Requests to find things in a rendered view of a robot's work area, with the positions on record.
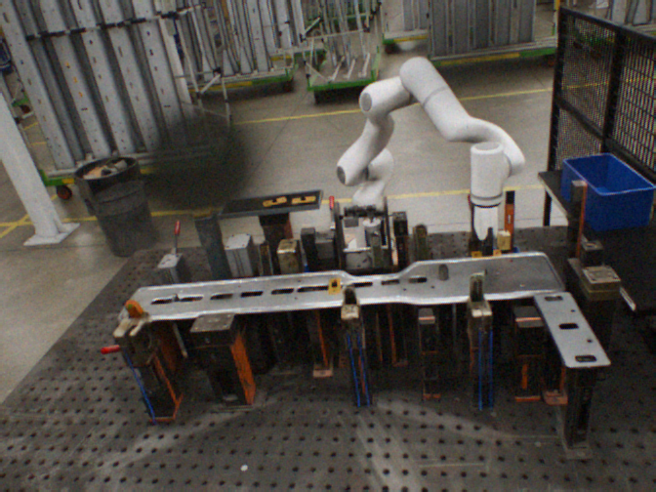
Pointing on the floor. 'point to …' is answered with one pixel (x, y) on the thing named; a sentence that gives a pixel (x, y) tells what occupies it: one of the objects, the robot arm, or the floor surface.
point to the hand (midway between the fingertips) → (486, 247)
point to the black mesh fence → (600, 100)
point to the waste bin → (118, 203)
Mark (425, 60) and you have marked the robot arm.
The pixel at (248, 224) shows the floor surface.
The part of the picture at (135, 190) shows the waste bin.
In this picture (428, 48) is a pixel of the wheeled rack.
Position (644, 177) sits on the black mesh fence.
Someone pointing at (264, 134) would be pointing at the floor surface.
